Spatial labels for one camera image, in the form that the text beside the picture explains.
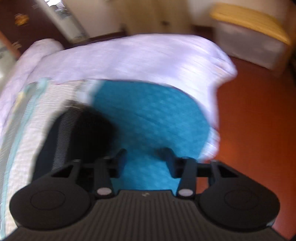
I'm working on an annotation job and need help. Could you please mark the black pants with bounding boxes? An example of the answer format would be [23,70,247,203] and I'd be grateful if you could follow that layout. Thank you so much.
[32,108,116,181]

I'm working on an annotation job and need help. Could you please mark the patterned teal white bedspread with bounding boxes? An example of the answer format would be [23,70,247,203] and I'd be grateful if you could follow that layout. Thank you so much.
[1,79,215,240]

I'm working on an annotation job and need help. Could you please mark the lavender floral duvet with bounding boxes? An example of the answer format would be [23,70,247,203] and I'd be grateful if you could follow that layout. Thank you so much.
[0,33,239,144]

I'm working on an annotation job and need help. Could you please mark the white storage box yellow lid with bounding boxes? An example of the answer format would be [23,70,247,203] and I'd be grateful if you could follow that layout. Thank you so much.
[210,3,292,70]

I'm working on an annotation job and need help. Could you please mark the dark brown wooden door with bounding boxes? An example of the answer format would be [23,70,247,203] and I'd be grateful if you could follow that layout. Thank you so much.
[0,0,70,53]

